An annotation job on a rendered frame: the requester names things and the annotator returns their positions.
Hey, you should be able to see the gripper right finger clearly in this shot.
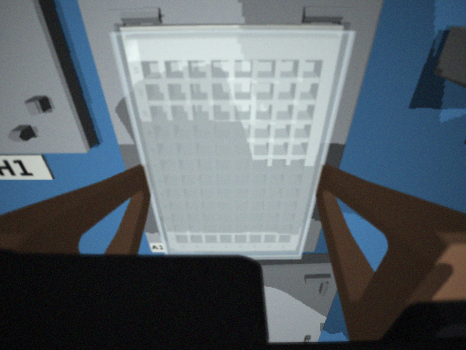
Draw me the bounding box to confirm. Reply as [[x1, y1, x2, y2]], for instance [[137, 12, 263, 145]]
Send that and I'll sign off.
[[316, 163, 466, 341]]

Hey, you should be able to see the blue bench mat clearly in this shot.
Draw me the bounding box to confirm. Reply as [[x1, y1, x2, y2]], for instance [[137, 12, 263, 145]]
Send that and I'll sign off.
[[0, 0, 466, 272]]

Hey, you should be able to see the white label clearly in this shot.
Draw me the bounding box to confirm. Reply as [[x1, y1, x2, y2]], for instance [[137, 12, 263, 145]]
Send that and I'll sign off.
[[0, 154, 55, 180]]

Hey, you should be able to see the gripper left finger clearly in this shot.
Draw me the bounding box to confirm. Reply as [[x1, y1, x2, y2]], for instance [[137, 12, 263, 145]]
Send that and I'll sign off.
[[0, 164, 151, 254]]

